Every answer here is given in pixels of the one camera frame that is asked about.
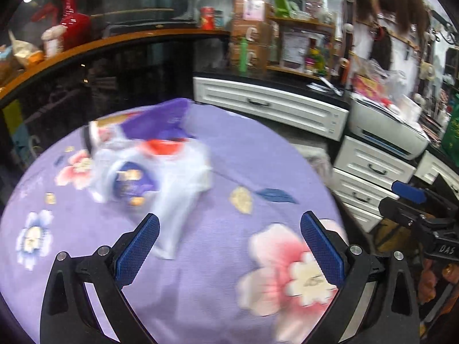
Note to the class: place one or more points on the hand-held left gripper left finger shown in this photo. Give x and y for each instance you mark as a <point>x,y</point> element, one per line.
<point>138,245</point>

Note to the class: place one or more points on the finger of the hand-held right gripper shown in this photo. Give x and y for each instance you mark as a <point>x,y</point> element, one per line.
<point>394,209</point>
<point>408,190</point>

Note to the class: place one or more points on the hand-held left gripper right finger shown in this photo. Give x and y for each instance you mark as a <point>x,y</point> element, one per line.
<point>322,249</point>

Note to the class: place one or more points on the white plastic bag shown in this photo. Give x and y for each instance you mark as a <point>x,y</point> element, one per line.
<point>186,172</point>

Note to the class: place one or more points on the orange foam net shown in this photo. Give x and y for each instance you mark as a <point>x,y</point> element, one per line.
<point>163,147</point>

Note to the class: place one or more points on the purple packet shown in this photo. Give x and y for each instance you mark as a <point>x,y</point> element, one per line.
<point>157,122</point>

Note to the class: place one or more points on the person's right hand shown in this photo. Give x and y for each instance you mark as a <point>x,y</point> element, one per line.
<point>430,279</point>

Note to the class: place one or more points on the white drawer unit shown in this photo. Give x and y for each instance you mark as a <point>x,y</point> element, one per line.
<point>373,172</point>

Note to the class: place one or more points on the white printer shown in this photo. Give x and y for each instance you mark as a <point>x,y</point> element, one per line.
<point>391,132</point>

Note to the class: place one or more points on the green shopping bag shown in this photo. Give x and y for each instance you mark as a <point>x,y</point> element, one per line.
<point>452,125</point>

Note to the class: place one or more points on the purple floral tablecloth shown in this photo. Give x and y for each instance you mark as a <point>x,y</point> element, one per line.
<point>222,222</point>

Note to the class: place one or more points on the white lined waste basket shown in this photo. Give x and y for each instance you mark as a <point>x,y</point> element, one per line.
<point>319,161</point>

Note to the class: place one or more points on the clear plastic bag of snacks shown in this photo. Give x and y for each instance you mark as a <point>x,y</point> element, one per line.
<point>376,82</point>

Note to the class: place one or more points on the tape roll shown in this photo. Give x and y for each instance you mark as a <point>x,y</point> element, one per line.
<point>426,70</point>

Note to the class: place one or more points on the white cosmetic tube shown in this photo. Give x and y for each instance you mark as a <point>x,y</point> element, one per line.
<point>324,87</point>

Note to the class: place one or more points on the black hanging wig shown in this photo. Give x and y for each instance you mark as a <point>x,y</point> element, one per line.
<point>382,48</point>

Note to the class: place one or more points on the hanging hair extensions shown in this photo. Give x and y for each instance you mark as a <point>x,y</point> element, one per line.
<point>394,0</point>

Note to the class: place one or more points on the wooden desktop rack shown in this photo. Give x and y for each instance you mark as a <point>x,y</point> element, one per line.
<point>301,21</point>

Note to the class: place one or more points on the brown printed box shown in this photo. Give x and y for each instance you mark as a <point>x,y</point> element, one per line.
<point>258,34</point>
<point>258,57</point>

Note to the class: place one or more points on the wooden counter shelf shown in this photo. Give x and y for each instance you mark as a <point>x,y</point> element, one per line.
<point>125,39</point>

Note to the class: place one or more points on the green bottle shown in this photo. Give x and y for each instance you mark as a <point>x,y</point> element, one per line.
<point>244,55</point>

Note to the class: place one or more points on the labelled plastic cup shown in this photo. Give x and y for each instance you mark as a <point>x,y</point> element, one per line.
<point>53,39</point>

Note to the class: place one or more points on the green leaf decoration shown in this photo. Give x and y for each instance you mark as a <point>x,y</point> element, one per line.
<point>283,1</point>

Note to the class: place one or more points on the red vase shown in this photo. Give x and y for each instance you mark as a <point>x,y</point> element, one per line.
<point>73,18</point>

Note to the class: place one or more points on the red tin can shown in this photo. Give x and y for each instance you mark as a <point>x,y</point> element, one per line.
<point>207,18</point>

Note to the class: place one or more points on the brown photo box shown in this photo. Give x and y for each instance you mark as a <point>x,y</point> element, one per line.
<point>251,10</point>

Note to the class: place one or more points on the teal jar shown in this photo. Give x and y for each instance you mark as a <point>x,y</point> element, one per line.
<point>219,19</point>

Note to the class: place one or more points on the glass display cage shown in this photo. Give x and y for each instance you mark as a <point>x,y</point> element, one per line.
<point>143,3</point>

